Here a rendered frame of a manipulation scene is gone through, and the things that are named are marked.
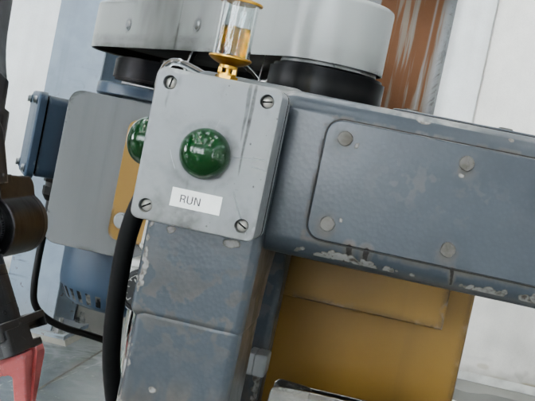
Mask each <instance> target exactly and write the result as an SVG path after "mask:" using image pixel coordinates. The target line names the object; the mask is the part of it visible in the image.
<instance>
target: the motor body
mask: <svg viewBox="0 0 535 401"><path fill-rule="evenodd" d="M96 91H97V92H99V93H101V94H104V95H109V96H114V97H118V98H122V99H129V100H133V101H137V102H141V103H148V104H152V99H153V93H154V89H150V88H143V87H139V86H135V85H130V84H122V83H117V82H112V81H107V80H99V81H98V84H97V88H96ZM112 260H113V256H110V255H103V254H100V253H95V252H92V251H85V250H82V249H78V248H74V247H68V246H64V254H63V259H62V264H61V272H60V281H61V285H62V287H63V290H64V293H65V294H66V296H67V297H68V298H69V299H71V300H72V301H73V302H75V303H76V304H78V305H80V306H83V307H85V308H88V309H90V310H95V311H97V312H101V313H105V308H106V301H107V290H108V285H109V279H110V274H111V265H112Z"/></svg>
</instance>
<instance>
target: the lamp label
mask: <svg viewBox="0 0 535 401"><path fill-rule="evenodd" d="M222 198H223V197H218V196H214V195H210V194H206V193H199V192H195V191H191V190H188V189H180V188H177V187H173V189H172V193H171V197H170V204H169V205H172V206H175V207H179V208H186V209H190V210H194V211H198V212H204V213H208V214H213V215H216V216H219V214H220V210H221V202H222Z"/></svg>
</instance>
